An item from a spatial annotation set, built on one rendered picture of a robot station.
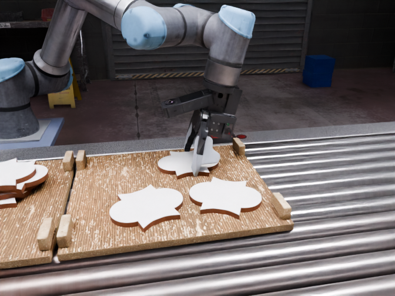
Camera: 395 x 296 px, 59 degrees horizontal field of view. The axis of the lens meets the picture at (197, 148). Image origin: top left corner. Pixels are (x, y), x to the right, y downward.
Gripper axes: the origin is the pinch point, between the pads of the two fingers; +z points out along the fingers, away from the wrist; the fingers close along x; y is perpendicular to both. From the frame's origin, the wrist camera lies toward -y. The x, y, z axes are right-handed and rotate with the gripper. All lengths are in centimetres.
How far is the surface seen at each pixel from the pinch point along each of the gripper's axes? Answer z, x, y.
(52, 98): 106, 341, -79
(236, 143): -4.8, 5.0, 12.6
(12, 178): 5.3, -7.5, -35.9
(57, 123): 17, 53, -36
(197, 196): -0.1, -15.2, -0.9
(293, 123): 54, 243, 173
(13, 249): 9.0, -22.9, -31.7
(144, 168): 3.5, 0.7, -9.9
